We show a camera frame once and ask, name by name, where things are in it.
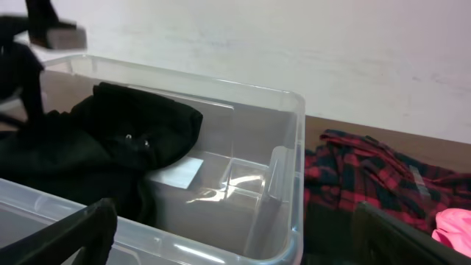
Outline clear plastic storage bin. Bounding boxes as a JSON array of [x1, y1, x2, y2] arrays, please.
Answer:
[[0, 54, 306, 265]]

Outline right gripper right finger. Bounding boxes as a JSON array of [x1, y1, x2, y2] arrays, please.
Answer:
[[351, 202, 470, 265]]

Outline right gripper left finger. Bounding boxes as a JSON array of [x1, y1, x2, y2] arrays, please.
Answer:
[[1, 198, 118, 265]]

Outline white label in bin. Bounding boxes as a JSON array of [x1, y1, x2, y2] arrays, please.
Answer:
[[146, 156, 203, 189]]

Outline red plaid flannel shirt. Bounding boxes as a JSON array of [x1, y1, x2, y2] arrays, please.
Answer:
[[304, 130, 470, 232]]

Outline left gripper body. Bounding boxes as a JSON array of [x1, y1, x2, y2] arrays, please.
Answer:
[[1, 15, 44, 123]]

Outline large black garment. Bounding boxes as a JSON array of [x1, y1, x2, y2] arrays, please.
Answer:
[[1, 82, 203, 225]]

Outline pink folded garment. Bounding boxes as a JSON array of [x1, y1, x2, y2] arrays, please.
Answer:
[[431, 208, 470, 257]]

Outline black garment right side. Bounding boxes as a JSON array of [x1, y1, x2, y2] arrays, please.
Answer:
[[302, 203, 358, 265]]

